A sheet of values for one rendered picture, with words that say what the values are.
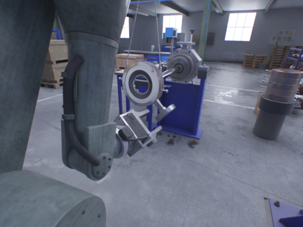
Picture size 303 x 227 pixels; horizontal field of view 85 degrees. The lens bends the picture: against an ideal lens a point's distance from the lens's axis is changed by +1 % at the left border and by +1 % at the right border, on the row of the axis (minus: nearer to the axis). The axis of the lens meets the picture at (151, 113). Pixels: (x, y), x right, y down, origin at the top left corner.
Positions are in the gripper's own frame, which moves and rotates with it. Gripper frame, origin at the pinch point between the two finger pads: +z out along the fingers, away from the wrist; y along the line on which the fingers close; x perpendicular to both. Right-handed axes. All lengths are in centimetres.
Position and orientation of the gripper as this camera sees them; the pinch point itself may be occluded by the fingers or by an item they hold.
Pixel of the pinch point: (150, 121)
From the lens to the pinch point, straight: 116.4
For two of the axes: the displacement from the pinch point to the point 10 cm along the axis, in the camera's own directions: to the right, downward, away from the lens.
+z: 5.1, -2.6, 8.2
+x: -6.1, 5.6, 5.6
